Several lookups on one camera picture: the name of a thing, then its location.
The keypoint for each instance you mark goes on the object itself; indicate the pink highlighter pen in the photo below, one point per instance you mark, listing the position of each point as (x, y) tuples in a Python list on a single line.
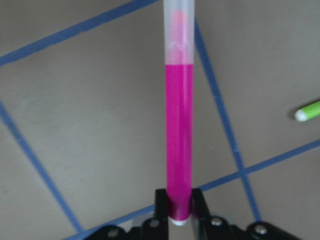
[(179, 30)]

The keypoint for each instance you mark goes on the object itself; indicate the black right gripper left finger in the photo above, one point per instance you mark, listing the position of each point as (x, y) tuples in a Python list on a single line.
[(161, 205)]

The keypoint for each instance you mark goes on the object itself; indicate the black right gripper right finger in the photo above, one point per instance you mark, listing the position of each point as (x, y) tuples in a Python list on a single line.
[(199, 207)]

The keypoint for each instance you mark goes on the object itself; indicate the green highlighter pen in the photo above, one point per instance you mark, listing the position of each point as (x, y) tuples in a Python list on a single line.
[(307, 112)]

